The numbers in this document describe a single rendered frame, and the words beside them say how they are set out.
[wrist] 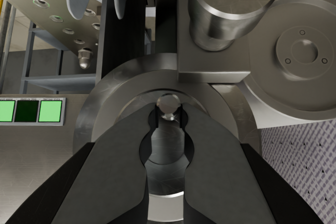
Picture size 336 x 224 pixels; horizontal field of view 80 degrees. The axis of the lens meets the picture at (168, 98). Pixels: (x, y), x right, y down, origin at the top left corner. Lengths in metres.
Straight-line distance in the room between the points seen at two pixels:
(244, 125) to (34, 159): 0.52
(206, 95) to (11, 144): 0.54
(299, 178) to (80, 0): 0.34
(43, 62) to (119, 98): 3.25
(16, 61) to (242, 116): 3.65
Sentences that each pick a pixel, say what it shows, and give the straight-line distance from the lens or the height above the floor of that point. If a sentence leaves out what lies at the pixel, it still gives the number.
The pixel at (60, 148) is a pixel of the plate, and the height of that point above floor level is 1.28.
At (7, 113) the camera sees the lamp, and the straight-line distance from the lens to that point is 0.64.
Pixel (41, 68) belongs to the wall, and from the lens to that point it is 3.40.
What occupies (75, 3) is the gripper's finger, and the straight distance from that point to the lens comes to 0.21.
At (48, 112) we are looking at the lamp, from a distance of 0.58.
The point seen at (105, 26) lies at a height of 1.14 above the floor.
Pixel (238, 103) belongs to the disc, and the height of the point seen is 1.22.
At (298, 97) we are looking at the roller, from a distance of 0.20.
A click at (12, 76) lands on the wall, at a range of 3.70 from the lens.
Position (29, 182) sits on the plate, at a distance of 0.61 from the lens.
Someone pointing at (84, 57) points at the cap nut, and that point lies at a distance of 0.56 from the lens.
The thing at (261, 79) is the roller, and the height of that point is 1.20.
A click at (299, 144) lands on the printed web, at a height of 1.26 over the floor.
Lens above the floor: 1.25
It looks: 11 degrees down
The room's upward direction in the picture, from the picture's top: 180 degrees counter-clockwise
